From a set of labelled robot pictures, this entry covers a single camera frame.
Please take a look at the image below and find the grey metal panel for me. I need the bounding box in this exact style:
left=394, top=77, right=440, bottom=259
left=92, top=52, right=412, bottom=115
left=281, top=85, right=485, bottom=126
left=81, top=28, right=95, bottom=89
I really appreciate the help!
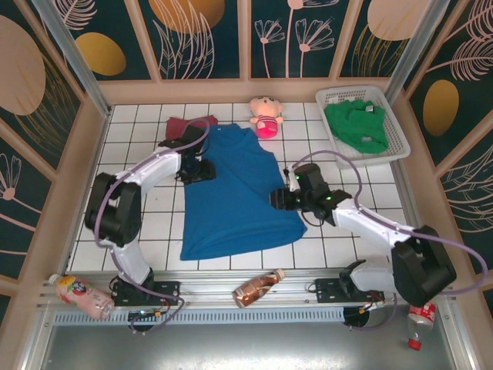
left=22, top=322, right=477, bottom=370

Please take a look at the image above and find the aluminium frame post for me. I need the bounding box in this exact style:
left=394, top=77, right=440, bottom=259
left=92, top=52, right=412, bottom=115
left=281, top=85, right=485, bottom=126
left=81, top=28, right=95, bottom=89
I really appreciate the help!
left=377, top=0, right=451, bottom=113
left=30, top=0, right=113, bottom=119

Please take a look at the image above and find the red label cola bottle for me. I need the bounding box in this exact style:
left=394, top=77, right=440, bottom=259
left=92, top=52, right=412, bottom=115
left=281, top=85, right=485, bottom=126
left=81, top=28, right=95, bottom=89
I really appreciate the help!
left=406, top=302, right=438, bottom=351

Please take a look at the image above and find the white plastic laundry basket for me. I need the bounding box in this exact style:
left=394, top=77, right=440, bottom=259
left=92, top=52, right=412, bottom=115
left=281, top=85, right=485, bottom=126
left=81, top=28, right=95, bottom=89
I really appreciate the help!
left=315, top=85, right=411, bottom=170

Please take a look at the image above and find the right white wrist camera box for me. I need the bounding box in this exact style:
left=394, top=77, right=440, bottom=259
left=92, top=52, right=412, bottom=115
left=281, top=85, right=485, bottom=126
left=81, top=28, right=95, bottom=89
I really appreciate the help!
left=284, top=163, right=305, bottom=193

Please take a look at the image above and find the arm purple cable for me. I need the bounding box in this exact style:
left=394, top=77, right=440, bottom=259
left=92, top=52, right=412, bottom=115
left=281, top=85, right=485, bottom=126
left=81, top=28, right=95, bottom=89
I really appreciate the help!
left=93, top=118, right=213, bottom=335
left=284, top=150, right=487, bottom=332

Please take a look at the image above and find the pink drink bottle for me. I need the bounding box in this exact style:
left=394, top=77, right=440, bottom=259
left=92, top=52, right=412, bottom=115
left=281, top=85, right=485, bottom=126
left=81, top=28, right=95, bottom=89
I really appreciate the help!
left=49, top=273, right=116, bottom=320

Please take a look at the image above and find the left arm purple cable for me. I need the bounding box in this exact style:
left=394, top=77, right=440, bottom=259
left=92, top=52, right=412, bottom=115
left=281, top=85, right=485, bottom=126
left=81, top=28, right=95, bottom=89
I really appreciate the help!
left=93, top=118, right=213, bottom=335

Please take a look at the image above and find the pink plush doll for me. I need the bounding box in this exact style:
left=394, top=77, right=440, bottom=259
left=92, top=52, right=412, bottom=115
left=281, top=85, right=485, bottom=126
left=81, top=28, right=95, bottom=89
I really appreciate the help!
left=248, top=96, right=285, bottom=140

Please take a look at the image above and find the blue tank top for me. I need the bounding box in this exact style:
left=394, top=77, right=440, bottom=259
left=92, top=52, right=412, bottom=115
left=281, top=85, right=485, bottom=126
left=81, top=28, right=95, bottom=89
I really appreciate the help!
left=179, top=123, right=309, bottom=262

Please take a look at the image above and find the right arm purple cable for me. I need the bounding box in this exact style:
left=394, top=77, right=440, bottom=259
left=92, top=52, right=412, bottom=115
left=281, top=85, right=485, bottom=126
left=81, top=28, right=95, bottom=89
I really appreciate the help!
left=284, top=150, right=487, bottom=332

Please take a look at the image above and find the brown drink bottle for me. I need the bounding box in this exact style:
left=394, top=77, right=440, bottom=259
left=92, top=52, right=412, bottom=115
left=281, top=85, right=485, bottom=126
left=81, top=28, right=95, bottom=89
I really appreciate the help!
left=231, top=268, right=286, bottom=309

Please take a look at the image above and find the green tank top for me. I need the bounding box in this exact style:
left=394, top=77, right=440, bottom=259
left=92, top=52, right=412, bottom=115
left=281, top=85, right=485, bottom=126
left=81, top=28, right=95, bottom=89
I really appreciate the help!
left=323, top=99, right=389, bottom=154

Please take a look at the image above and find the maroon tank top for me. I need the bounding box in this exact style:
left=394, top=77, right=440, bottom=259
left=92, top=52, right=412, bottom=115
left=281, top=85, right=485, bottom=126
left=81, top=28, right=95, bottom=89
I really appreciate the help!
left=165, top=114, right=220, bottom=142

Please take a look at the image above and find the aluminium rail base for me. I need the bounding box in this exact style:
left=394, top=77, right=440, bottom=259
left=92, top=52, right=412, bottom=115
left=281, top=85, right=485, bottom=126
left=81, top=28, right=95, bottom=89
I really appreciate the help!
left=36, top=267, right=455, bottom=309

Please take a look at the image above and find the grey slotted cable duct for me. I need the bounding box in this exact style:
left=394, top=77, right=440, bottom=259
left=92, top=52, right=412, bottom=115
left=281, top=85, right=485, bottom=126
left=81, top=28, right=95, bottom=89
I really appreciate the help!
left=53, top=306, right=346, bottom=325

